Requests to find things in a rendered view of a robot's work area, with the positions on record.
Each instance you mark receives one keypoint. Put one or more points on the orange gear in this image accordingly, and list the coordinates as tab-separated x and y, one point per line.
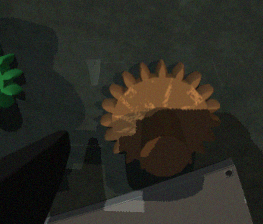
160	119

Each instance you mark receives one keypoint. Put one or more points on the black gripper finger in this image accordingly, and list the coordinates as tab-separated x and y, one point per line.
30	177

